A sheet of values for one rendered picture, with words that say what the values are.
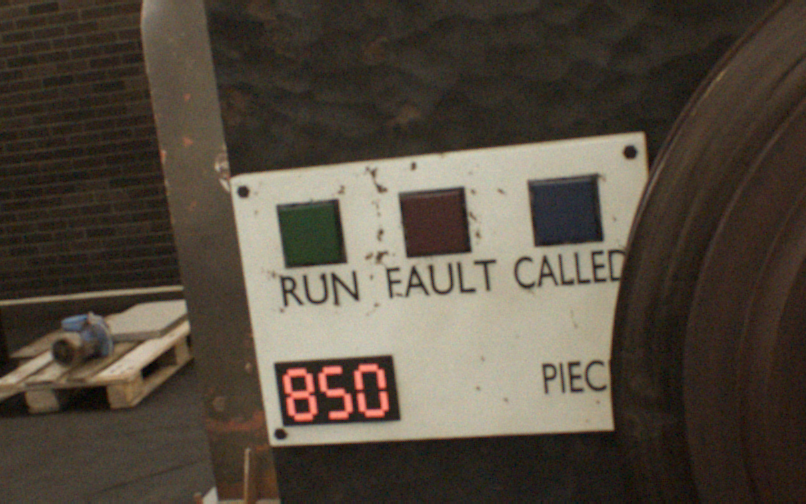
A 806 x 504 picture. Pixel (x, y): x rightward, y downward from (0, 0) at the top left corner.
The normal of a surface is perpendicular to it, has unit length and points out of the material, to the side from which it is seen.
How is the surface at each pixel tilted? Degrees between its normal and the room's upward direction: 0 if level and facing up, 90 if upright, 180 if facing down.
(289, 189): 90
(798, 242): 61
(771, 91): 90
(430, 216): 90
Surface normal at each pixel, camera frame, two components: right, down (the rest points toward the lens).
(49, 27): -0.22, 0.20
